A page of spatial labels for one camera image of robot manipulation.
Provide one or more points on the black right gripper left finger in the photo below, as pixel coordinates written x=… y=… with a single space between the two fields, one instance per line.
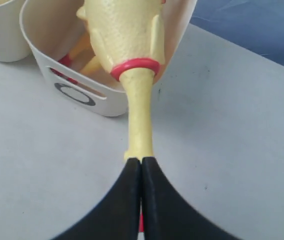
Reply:
x=117 y=215

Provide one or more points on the cream bin marked O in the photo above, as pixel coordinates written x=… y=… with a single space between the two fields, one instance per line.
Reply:
x=52 y=28

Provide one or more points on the cream bin marked X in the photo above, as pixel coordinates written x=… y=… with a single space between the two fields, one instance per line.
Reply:
x=13 y=46

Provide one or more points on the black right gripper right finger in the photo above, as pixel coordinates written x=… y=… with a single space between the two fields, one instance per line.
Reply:
x=167 y=215

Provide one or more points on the yellow rubber chicken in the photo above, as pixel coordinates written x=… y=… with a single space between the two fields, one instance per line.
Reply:
x=81 y=57
x=127 y=37

